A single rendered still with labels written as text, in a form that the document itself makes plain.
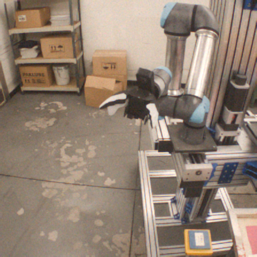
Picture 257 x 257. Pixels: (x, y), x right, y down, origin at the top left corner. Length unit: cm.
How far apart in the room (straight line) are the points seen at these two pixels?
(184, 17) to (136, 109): 46
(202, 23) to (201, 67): 18
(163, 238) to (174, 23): 162
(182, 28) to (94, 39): 356
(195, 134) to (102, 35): 350
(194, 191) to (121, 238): 110
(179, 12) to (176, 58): 20
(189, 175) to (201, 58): 56
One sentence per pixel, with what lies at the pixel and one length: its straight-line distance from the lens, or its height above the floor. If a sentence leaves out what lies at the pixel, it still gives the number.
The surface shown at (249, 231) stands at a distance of 133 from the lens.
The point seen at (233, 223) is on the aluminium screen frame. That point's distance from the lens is 127.
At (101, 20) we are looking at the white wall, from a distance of 437.
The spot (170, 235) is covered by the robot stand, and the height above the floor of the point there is 21.
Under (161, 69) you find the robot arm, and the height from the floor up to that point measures 169.
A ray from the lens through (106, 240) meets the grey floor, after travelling 224.
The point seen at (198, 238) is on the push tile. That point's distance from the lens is 120.
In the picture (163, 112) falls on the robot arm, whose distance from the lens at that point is 85.
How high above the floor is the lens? 199
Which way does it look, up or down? 35 degrees down
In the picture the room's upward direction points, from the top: straight up
